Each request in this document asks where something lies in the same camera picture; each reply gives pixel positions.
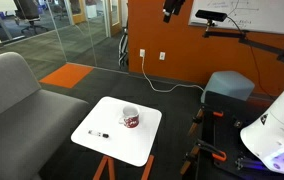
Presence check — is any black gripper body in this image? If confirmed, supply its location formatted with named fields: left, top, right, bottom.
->
left=167, top=0, right=186, bottom=16

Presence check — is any black and white marker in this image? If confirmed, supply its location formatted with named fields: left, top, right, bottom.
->
left=87, top=129, right=110, bottom=140

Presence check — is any red mug white inside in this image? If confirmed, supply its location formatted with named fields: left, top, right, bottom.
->
left=117, top=104, right=141, bottom=129

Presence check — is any wooden door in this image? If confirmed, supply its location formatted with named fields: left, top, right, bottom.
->
left=107, top=0, right=123, bottom=37

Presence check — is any parked bicycle wheel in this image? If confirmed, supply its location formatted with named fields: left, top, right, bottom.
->
left=117, top=25, right=130, bottom=69

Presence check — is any blue-grey ottoman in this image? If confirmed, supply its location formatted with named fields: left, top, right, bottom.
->
left=200, top=70, right=256, bottom=104

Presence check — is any orange and wood bar clamp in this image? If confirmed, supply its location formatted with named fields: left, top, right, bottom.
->
left=187, top=107, right=225, bottom=137
left=179, top=138, right=228, bottom=176

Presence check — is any white square side table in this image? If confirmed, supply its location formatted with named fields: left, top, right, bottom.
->
left=70, top=96, right=163, bottom=168

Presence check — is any black office chair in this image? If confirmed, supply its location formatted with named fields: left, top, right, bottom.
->
left=13, top=0, right=51, bottom=36

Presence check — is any orange table leg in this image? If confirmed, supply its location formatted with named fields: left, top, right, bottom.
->
left=140, top=154, right=155, bottom=180
left=92, top=155, right=116, bottom=180

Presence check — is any grey fabric sofa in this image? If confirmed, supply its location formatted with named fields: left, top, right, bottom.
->
left=0, top=51, right=90, bottom=180

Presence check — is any black stereo camera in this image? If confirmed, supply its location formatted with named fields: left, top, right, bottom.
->
left=195, top=9, right=228, bottom=23

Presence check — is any white power cable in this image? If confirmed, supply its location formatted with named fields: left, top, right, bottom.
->
left=140, top=55, right=206, bottom=94

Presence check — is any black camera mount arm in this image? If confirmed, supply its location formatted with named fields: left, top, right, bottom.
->
left=202, top=19, right=284, bottom=69

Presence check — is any white wall whiteboard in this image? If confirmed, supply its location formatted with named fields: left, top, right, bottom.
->
left=187, top=0, right=284, bottom=37

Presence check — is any black camera cable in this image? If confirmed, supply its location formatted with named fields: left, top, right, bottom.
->
left=226, top=17, right=276, bottom=98

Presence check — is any glass partition wall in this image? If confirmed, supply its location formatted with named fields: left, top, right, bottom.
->
left=0, top=0, right=112, bottom=81

